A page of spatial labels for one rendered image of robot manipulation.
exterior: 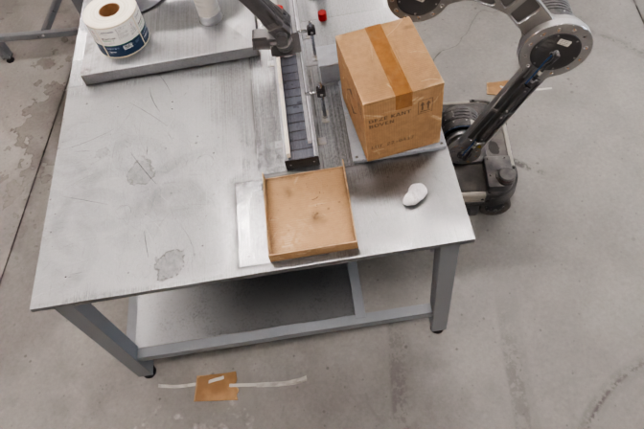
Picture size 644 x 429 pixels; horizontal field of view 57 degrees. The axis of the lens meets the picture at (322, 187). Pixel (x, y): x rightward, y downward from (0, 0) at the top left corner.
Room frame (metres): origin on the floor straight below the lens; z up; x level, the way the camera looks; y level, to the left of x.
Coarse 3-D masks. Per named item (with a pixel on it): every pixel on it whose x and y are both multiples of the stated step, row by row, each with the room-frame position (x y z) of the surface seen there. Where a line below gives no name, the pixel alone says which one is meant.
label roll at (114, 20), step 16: (96, 0) 1.96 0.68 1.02; (112, 0) 1.94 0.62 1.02; (128, 0) 1.92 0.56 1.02; (96, 16) 1.87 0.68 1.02; (112, 16) 1.85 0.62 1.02; (128, 16) 1.83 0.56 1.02; (96, 32) 1.81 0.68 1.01; (112, 32) 1.79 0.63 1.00; (128, 32) 1.81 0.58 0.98; (144, 32) 1.86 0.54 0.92; (112, 48) 1.79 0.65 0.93; (128, 48) 1.80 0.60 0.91
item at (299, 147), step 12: (288, 60) 1.60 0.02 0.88; (288, 72) 1.54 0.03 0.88; (288, 84) 1.48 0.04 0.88; (288, 96) 1.43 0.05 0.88; (300, 96) 1.41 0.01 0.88; (288, 108) 1.37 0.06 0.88; (300, 108) 1.36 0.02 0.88; (288, 120) 1.32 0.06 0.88; (300, 120) 1.31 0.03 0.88; (288, 132) 1.27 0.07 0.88; (300, 132) 1.26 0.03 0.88; (300, 144) 1.21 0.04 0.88; (300, 156) 1.16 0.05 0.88; (312, 156) 1.15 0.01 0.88
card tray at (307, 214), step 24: (336, 168) 1.12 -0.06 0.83; (264, 192) 1.06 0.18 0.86; (288, 192) 1.06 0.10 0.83; (312, 192) 1.05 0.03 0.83; (336, 192) 1.03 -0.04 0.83; (288, 216) 0.98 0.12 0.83; (312, 216) 0.96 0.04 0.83; (336, 216) 0.94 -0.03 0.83; (288, 240) 0.89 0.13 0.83; (312, 240) 0.88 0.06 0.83; (336, 240) 0.86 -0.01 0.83
